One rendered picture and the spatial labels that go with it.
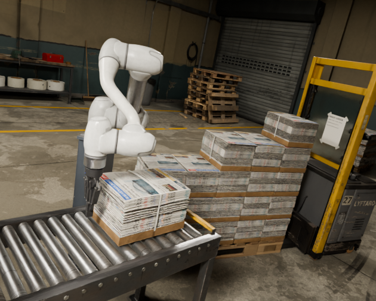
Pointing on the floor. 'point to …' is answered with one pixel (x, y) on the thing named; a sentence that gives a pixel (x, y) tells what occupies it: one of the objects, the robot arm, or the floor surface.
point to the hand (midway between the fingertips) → (89, 209)
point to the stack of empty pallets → (198, 109)
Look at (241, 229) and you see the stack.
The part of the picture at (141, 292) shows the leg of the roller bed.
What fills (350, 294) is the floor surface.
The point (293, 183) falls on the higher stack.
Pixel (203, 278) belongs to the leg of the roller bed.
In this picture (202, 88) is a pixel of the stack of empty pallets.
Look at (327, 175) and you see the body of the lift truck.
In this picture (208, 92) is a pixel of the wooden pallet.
